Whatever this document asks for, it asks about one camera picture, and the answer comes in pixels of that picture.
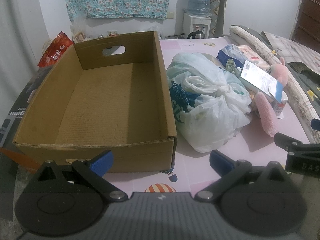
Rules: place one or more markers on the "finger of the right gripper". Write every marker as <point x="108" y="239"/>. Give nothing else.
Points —
<point x="285" y="142"/>

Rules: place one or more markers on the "pink knitted cloth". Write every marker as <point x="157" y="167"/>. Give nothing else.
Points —
<point x="267" y="115"/>

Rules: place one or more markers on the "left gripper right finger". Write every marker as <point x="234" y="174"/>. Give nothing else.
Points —
<point x="231" y="174"/>

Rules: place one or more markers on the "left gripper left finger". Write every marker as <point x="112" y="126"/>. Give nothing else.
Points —
<point x="92" y="171"/>

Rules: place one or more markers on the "white water dispenser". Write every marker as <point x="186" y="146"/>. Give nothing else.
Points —
<point x="193" y="23"/>

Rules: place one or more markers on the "green patterned small pack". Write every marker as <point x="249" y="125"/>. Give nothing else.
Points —
<point x="230" y="66"/>

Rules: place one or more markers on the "rolled beige quilt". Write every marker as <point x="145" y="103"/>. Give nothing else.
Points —
<point x="304" y="114"/>

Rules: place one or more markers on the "dark printed appliance box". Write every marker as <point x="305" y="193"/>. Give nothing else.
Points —
<point x="16" y="113"/>

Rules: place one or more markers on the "checkered grey sheet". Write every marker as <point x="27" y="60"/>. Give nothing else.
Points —
<point x="298" y="56"/>

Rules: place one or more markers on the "red snack bag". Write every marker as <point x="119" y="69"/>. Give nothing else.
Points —
<point x="55" y="50"/>

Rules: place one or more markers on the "white blue box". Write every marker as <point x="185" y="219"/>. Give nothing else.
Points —
<point x="257" y="80"/>

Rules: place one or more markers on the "blue white plastic pouch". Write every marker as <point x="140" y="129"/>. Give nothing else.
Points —
<point x="231" y="52"/>

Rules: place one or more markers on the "white plastic bag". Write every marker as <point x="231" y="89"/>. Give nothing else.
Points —
<point x="210" y="105"/>

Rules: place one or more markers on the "electric kettle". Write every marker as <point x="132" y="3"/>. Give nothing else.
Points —
<point x="196" y="34"/>

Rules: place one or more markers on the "pink plush toy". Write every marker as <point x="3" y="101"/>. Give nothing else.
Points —
<point x="279" y="71"/>

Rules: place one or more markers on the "brown wooden door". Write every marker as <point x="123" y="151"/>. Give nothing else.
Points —
<point x="306" y="31"/>

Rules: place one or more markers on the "dark patterned blanket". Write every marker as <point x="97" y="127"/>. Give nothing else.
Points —
<point x="307" y="80"/>

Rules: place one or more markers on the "brown cardboard box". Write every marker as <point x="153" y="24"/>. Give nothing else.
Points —
<point x="104" y="94"/>

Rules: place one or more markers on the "pink tissue pack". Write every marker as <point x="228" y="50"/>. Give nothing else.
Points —
<point x="252" y="56"/>

